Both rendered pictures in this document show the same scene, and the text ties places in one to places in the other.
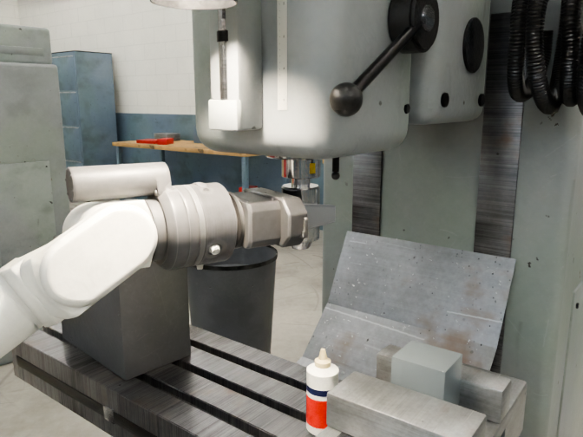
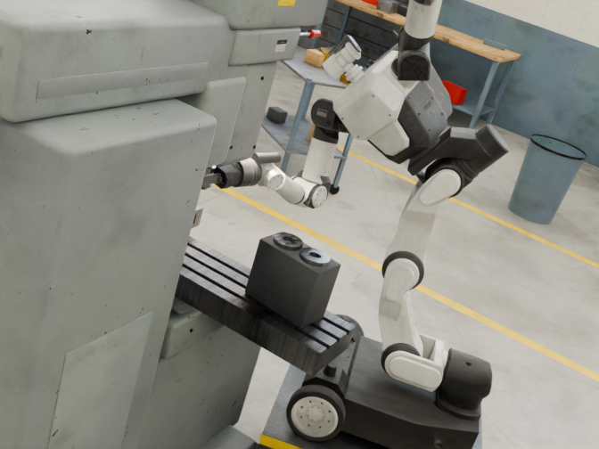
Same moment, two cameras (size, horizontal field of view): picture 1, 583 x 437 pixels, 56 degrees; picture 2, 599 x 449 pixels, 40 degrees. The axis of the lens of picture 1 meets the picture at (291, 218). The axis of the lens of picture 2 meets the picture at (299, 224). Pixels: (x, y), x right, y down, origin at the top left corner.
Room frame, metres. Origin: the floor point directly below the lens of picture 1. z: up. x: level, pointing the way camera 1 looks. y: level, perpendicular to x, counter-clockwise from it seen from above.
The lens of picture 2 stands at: (2.96, -0.27, 2.16)
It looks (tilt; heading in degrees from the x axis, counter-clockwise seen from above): 23 degrees down; 166
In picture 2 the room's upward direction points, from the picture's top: 17 degrees clockwise
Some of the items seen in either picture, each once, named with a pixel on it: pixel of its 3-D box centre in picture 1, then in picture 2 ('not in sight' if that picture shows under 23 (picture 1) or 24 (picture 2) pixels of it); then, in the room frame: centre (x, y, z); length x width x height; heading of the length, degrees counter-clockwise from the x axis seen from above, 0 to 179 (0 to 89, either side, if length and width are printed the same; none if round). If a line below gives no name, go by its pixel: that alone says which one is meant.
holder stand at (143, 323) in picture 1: (120, 290); (292, 276); (0.86, 0.28, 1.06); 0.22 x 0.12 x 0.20; 46
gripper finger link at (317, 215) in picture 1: (314, 216); not in sight; (0.62, -0.03, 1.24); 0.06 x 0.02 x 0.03; 123
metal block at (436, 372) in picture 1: (426, 380); not in sight; (0.54, -0.15, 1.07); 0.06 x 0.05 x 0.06; 54
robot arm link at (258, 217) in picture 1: (233, 222); (230, 174); (0.60, 0.07, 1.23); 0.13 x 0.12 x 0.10; 33
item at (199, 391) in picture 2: not in sight; (159, 379); (0.63, 0.00, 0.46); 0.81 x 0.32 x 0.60; 142
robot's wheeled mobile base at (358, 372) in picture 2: not in sight; (398, 375); (0.57, 0.85, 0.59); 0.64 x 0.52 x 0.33; 71
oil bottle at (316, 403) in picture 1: (322, 388); not in sight; (0.62, -0.04, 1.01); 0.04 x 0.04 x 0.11
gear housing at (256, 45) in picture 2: not in sight; (233, 31); (0.68, -0.04, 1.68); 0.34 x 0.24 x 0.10; 142
